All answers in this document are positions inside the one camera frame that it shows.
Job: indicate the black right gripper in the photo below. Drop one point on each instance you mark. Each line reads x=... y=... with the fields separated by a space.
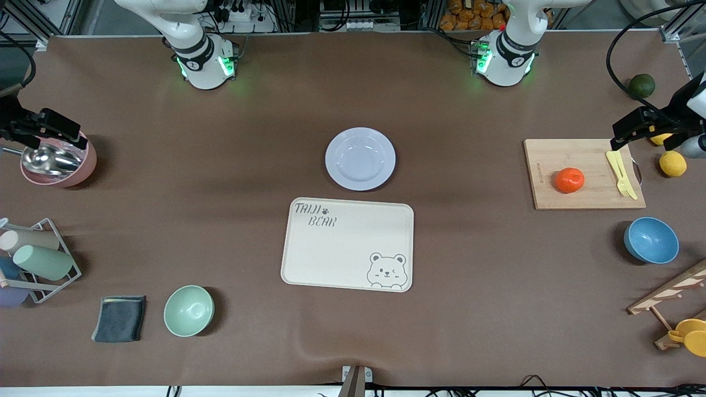
x=9 y=120

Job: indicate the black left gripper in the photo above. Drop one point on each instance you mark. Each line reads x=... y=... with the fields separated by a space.
x=678 y=108

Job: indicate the orange fruit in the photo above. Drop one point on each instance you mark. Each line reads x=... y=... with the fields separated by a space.
x=570 y=180

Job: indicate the lavender round plate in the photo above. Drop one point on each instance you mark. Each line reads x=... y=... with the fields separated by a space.
x=360 y=160

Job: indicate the yellow lemon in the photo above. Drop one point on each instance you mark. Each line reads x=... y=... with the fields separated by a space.
x=673 y=164
x=662 y=140

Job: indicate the silver metal scoop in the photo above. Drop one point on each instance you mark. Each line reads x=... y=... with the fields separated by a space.
x=49 y=160

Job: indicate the dark green lime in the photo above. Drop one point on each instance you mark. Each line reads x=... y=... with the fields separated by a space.
x=642 y=86

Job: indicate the yellow plastic knife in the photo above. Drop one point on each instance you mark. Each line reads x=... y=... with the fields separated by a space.
x=618 y=157

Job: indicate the yellow plastic fork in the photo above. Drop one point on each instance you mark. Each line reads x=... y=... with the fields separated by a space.
x=610 y=159

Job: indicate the pink bowl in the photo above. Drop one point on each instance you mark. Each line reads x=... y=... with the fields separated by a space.
x=83 y=171

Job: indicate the bamboo cutting board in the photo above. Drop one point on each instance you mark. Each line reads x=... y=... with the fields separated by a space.
x=557 y=151

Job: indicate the blue bowl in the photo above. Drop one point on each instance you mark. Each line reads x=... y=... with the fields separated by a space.
x=653 y=242

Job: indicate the beige cup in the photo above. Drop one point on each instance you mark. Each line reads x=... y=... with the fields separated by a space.
x=27 y=241

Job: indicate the mint green cup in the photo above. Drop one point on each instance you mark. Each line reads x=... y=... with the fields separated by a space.
x=44 y=262

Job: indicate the blue cup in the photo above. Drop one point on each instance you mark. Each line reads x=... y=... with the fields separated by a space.
x=8 y=268

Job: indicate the wooden peg rack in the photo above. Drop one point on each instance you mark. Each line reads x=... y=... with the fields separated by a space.
x=662 y=295

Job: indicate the purple cup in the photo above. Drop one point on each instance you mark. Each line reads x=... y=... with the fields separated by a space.
x=12 y=296

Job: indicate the dark grey folded cloth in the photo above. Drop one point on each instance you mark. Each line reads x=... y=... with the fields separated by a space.
x=118 y=320

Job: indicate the bag of bread rolls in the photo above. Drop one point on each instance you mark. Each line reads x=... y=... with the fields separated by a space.
x=469 y=19

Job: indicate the white power strip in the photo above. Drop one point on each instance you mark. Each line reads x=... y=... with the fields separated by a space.
x=372 y=25
x=251 y=23

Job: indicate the yellow plastic cup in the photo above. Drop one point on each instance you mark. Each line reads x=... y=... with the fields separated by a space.
x=695 y=336

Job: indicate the light green bowl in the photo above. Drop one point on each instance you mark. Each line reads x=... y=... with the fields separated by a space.
x=188 y=311

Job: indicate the cream bear print tray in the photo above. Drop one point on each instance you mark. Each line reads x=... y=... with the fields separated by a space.
x=342 y=248

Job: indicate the aluminium frame profile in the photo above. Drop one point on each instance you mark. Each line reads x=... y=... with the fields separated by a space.
x=670 y=36

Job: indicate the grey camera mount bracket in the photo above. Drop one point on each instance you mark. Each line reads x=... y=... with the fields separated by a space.
x=356 y=383

